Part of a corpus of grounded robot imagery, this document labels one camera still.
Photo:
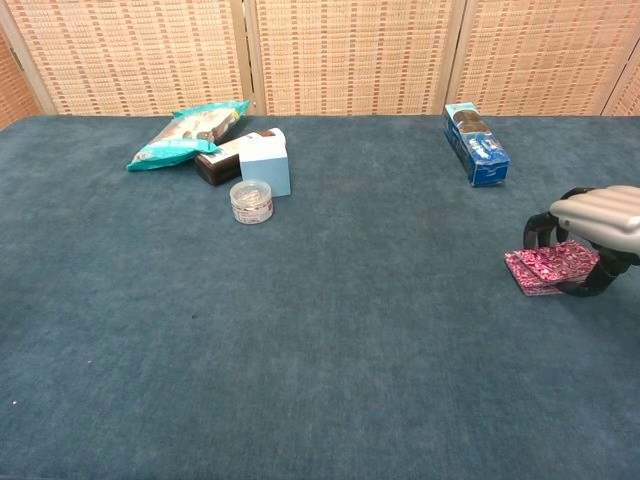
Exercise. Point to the pink patterned packet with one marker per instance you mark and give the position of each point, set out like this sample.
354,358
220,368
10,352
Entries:
537,291
555,261

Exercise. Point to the woven bamboo screen panel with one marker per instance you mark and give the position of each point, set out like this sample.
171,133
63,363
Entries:
545,55
135,55
15,85
355,55
627,97

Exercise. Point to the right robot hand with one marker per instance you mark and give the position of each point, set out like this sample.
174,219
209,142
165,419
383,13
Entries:
605,215

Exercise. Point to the brown medicine bottle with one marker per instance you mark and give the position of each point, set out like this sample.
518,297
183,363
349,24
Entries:
217,165

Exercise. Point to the blue cookie box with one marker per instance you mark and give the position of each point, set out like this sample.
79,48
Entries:
480,150

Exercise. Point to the blue felt table mat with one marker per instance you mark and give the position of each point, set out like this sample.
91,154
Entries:
300,325

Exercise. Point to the clear round plastic jar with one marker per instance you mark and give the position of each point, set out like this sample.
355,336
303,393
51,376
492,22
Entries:
251,202

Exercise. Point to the teal snack bag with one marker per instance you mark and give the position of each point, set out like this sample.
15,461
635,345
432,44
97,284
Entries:
170,147

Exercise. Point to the light blue cube box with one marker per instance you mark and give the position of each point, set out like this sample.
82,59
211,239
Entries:
265,167

